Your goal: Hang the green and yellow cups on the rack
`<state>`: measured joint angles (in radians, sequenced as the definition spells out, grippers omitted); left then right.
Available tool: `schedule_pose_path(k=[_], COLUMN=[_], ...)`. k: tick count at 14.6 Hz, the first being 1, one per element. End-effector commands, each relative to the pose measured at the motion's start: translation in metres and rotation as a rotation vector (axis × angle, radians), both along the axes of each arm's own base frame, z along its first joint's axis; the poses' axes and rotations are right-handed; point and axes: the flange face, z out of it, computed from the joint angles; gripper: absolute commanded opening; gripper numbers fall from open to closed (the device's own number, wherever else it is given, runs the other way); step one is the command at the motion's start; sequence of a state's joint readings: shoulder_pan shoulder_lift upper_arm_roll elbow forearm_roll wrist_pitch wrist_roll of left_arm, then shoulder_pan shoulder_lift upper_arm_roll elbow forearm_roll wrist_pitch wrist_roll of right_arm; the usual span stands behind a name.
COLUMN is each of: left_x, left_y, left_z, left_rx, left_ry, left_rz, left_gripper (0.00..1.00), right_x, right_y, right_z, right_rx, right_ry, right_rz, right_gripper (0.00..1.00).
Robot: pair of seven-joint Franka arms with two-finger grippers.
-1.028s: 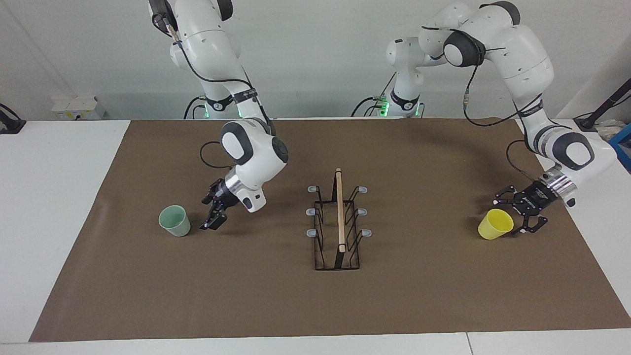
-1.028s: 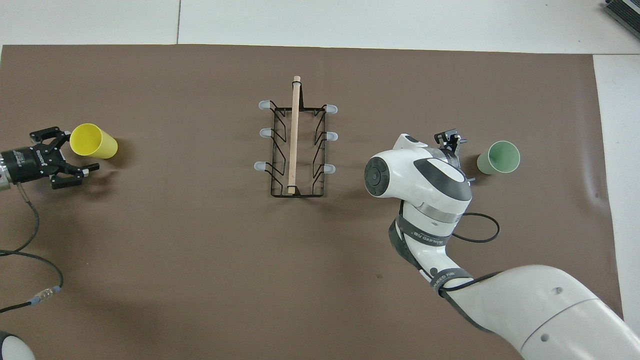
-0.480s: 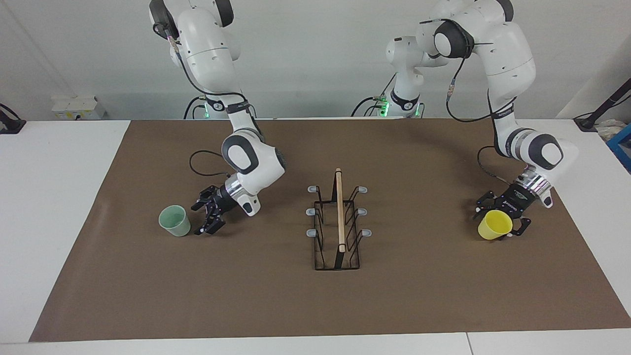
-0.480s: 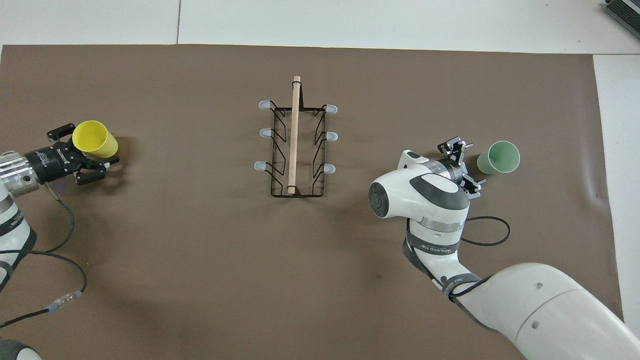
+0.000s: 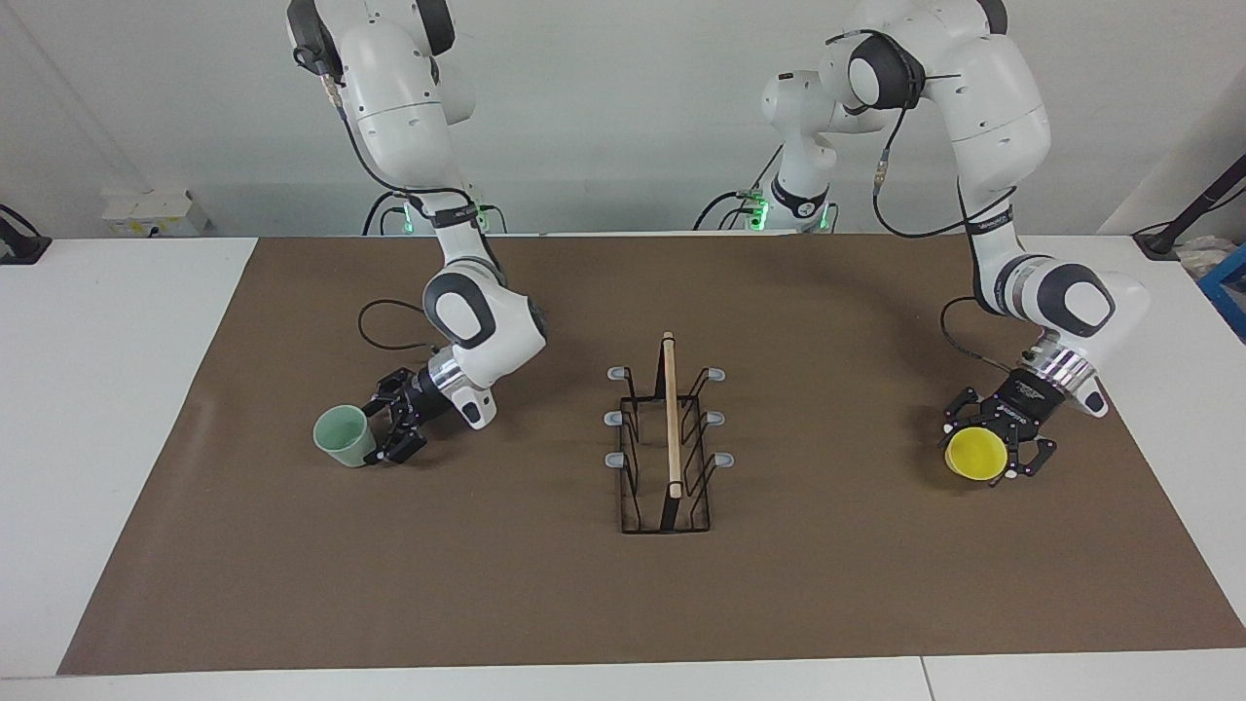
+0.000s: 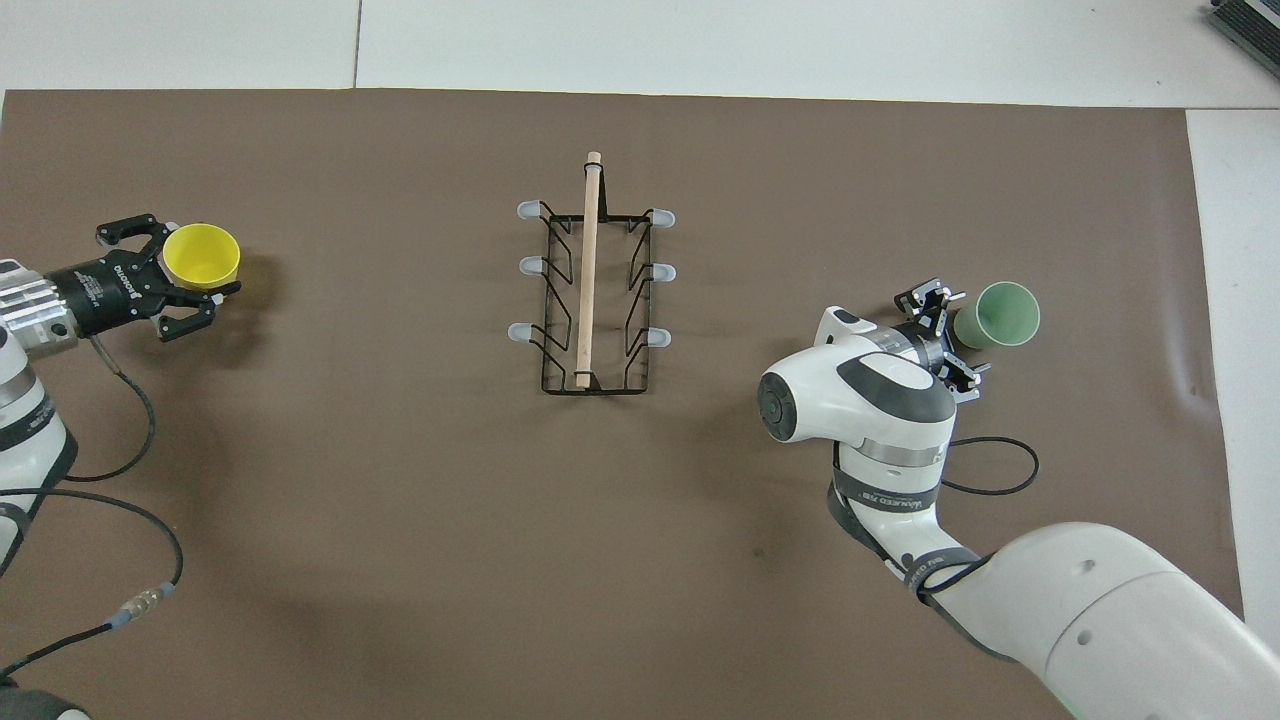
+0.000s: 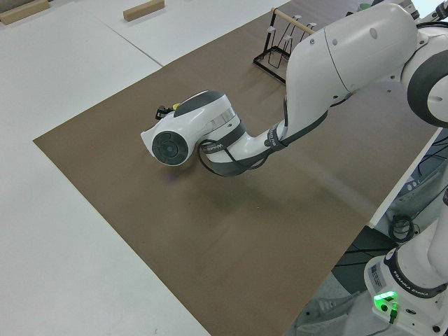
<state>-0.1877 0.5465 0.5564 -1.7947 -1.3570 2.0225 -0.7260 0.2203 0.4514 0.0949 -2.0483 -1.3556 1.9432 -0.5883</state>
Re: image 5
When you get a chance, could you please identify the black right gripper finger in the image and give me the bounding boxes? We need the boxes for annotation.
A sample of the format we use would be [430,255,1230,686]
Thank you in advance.
[365,368,410,414]
[366,424,426,466]

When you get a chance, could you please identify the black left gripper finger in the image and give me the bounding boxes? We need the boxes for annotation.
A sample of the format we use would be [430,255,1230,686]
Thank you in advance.
[991,438,1058,485]
[942,387,984,437]

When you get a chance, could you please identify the yellow plastic cup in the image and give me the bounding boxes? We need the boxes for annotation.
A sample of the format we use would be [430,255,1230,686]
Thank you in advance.
[946,425,1013,483]

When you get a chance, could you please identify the pale green plastic cup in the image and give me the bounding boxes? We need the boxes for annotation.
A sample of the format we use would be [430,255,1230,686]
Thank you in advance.
[312,405,377,468]

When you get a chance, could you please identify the brown table mat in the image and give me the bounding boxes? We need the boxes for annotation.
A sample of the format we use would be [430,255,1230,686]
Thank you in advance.
[56,234,1246,677]

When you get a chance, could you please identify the crumpled clear plastic bag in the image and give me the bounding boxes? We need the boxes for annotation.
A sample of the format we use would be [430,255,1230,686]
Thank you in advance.
[1176,237,1239,283]

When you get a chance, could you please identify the blue box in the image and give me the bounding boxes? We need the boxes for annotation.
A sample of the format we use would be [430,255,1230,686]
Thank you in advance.
[1197,243,1246,342]

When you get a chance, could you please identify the white power strip box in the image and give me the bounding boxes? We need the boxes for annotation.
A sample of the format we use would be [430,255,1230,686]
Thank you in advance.
[102,190,210,239]

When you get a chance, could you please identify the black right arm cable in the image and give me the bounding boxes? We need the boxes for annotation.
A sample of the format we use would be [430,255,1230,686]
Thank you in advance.
[357,298,439,353]

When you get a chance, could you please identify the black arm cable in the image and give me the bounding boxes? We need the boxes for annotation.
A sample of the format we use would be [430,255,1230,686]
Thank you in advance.
[357,298,439,353]
[825,29,1021,376]

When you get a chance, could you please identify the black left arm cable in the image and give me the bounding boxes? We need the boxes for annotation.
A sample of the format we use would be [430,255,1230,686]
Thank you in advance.
[825,29,1021,376]

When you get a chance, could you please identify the black camera stand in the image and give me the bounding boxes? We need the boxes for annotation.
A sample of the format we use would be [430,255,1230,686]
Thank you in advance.
[1132,154,1246,261]

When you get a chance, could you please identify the black wire cup rack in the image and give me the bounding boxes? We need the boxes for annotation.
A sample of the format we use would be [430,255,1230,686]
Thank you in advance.
[605,331,736,535]

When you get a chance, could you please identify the black base cables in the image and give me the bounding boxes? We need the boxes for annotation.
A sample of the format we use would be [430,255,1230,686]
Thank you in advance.
[693,146,785,232]

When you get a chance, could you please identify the black clamp mount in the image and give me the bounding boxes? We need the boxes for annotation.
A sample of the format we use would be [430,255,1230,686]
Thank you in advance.
[0,204,53,266]

